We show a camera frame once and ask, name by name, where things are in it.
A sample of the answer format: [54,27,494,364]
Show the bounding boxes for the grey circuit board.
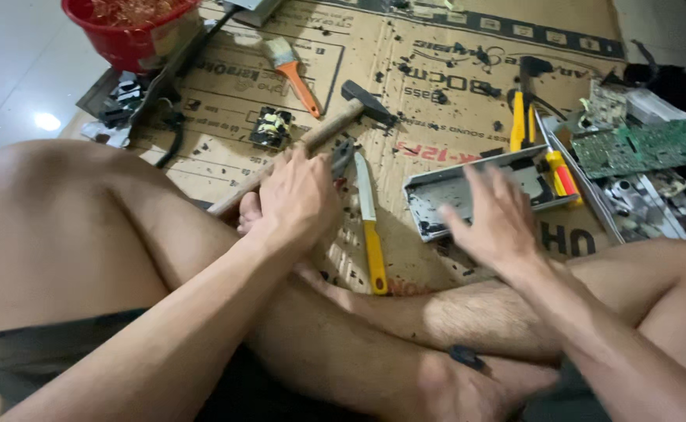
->
[580,79,632,129]

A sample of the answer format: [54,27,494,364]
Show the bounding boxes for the yellow handled knife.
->
[353,151,389,296]

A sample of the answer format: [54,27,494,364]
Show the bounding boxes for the person's dark shorts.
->
[0,308,613,422]

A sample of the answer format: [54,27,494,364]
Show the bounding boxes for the small black plastic piece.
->
[448,345,488,372]

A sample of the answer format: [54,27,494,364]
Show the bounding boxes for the red plastic bucket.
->
[61,0,204,75]

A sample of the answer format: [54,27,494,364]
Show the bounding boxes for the black cloth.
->
[623,59,686,132]

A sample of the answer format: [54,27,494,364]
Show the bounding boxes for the person's right leg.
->
[237,190,686,389]

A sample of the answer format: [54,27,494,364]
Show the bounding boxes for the orange handled paintbrush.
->
[262,37,323,120]

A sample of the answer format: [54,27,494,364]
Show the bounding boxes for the yellow handled black tool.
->
[507,55,555,154]

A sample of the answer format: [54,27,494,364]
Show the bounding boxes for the person's leg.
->
[0,139,561,422]
[237,190,686,389]

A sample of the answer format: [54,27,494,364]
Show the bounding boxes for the grey device housing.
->
[222,0,286,28]

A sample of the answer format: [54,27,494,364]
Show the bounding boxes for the grey pliers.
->
[330,138,356,182]

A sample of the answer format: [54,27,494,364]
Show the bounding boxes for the black yellow transformer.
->
[249,106,295,150]

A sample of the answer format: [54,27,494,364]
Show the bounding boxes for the thin metal panel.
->
[535,113,626,245]

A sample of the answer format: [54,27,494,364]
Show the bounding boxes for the person's left hand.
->
[238,147,344,259]

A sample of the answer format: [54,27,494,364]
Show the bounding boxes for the black cable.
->
[154,97,188,171]

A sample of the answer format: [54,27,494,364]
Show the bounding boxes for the yellow red screwdriver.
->
[545,150,584,207]

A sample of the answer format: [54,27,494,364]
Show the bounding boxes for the wooden handled hammer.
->
[207,80,399,219]

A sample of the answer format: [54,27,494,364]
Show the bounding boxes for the person's right hand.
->
[438,163,546,280]

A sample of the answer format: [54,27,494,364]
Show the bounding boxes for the grey metal casing tray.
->
[403,145,582,243]

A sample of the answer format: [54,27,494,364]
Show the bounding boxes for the heap of scrap metal parts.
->
[598,170,686,245]

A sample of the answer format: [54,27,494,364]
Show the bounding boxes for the green circuit board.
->
[571,117,686,180]

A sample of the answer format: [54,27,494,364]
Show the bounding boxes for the grey metal box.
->
[624,88,686,125]

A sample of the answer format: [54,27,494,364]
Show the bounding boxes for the pile of black white scrap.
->
[76,67,151,148]

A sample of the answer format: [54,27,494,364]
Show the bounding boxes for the printed brown cardboard sheet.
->
[61,0,628,297]

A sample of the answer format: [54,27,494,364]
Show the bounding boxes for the person's left leg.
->
[0,139,561,422]

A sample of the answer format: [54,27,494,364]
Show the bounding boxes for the tangle of copper wire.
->
[88,0,175,28]

